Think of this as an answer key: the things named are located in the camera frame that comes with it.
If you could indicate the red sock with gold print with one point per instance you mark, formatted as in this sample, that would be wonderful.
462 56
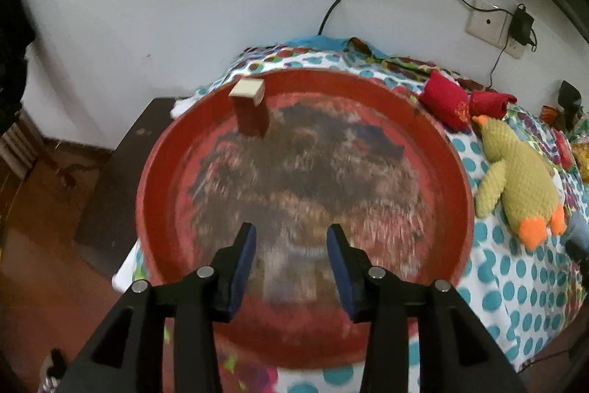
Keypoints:
447 101

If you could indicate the black power adapter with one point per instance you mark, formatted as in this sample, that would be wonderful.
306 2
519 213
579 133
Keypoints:
521 28

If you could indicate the white wall socket plate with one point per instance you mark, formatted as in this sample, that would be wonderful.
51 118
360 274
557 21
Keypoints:
488 24

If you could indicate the round red tray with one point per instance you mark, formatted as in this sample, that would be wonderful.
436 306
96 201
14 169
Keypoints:
340 149

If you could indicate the dark wooden side table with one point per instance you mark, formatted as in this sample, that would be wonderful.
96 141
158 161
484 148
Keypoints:
107 229

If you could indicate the dark red small box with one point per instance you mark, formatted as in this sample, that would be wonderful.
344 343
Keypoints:
248 98

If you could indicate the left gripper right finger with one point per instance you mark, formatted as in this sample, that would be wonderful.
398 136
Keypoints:
456 352

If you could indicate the plain red sock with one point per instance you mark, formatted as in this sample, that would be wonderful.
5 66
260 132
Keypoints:
490 104

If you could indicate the colourful polka dot bedsheet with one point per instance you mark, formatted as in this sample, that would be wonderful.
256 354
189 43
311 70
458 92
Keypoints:
525 298

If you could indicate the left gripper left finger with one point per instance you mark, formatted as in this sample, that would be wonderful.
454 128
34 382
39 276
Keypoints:
125 353

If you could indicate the yellow plush duck toy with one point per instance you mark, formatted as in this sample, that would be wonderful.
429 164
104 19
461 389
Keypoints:
521 181

